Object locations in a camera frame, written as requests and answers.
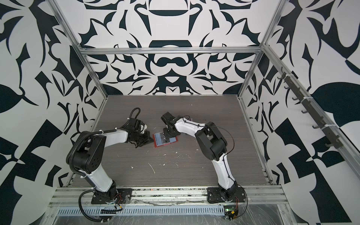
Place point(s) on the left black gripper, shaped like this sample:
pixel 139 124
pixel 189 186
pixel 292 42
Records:
pixel 148 140

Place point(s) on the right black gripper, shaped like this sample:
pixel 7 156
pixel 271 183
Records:
pixel 166 134

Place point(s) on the red leather card holder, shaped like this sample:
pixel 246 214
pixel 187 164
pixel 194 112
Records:
pixel 161 140

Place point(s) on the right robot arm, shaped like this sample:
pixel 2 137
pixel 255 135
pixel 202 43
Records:
pixel 211 142

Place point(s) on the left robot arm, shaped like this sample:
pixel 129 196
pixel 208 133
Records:
pixel 85 157

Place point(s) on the small circuit board left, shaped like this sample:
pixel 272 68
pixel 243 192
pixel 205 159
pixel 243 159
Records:
pixel 108 211

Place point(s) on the small circuit board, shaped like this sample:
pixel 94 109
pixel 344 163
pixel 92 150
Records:
pixel 231 212
pixel 108 211

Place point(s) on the small circuit board right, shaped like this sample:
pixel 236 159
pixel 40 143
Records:
pixel 231 212

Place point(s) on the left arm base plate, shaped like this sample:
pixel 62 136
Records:
pixel 119 195

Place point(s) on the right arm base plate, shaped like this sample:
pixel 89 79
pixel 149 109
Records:
pixel 220 195

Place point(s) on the wall hook rack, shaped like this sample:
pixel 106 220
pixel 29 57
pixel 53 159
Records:
pixel 313 109

